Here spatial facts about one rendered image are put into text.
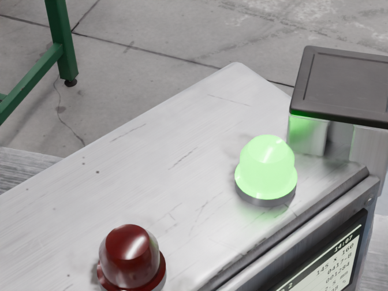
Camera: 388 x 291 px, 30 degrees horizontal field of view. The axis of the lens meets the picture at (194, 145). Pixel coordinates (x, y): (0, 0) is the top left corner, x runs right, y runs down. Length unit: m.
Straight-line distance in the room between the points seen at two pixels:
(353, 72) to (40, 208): 0.15
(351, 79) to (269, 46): 2.48
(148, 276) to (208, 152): 0.08
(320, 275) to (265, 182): 0.06
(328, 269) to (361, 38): 2.57
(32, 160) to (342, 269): 0.95
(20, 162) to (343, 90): 0.97
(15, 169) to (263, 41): 1.74
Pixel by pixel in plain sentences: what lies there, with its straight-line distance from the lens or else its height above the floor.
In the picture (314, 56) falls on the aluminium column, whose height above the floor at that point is 1.50.
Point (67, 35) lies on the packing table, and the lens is 2.54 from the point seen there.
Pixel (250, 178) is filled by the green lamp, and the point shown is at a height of 1.49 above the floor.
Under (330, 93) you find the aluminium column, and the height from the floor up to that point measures 1.50.
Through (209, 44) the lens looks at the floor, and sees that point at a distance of 2.81.
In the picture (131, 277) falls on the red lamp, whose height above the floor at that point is 1.49.
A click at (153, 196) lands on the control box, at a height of 1.48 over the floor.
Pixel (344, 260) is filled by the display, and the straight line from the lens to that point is 0.34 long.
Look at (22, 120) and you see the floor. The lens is 2.58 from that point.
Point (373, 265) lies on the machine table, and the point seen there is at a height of 0.83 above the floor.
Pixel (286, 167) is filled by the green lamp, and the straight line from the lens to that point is 0.29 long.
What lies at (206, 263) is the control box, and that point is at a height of 1.48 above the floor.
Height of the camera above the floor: 1.70
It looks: 45 degrees down
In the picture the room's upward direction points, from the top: 2 degrees counter-clockwise
